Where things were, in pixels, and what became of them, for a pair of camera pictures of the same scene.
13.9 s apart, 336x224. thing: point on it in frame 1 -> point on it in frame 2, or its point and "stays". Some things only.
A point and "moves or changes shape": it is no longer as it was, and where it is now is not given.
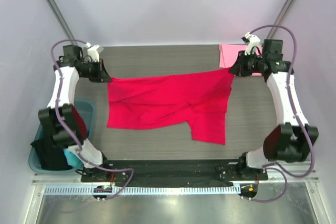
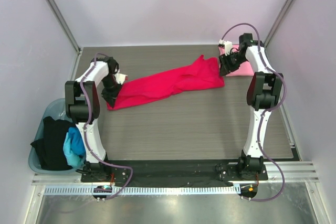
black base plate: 197,172 stays
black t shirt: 52,157 stays
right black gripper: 240,64 -> 226,61
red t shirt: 198,100 moves or changes shape
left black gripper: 101,75 -> 110,97
